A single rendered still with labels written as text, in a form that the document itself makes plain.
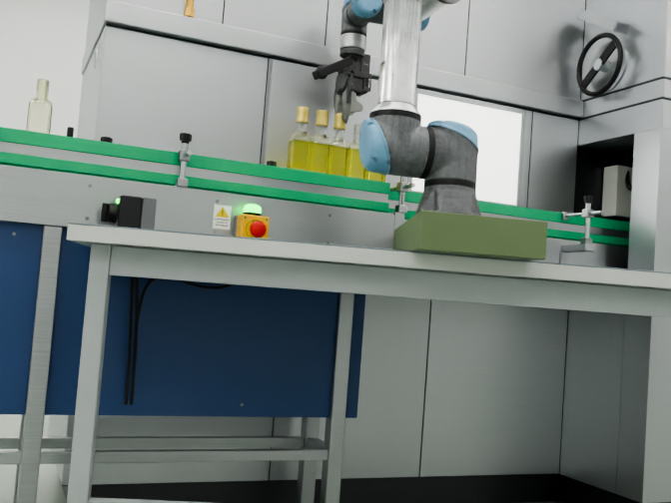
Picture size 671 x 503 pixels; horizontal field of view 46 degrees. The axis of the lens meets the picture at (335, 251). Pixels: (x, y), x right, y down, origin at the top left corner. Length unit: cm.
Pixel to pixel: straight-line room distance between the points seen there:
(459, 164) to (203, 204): 63
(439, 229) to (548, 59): 141
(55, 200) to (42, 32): 352
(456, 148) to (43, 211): 93
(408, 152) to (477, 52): 107
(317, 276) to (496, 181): 113
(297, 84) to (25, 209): 90
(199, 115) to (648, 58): 142
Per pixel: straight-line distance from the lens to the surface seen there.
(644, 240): 261
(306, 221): 201
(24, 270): 189
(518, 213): 248
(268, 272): 164
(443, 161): 173
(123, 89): 225
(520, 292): 175
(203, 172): 196
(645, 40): 277
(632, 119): 273
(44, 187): 188
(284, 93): 234
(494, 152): 265
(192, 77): 230
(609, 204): 292
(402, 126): 171
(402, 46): 177
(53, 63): 530
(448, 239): 158
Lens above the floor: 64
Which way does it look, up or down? 4 degrees up
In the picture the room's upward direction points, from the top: 4 degrees clockwise
